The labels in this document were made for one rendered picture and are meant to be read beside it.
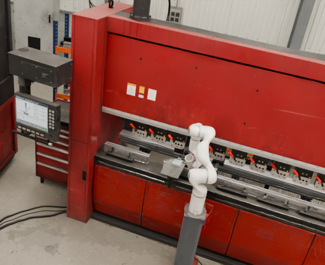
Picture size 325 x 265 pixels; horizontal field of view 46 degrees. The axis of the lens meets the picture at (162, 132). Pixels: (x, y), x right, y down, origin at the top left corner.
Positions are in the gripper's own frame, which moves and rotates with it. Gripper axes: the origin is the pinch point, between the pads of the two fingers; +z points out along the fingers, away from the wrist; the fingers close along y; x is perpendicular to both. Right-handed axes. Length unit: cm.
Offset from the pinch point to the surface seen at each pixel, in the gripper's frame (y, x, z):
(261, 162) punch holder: 8, -64, -11
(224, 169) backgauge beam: 19.0, -25.5, 27.8
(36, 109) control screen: 9, 126, -99
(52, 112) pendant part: 5, 109, -98
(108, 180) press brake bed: -6, 95, 11
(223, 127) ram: 28, -30, -38
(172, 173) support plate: -6.7, 19.4, -12.1
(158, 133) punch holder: 28, 34, -30
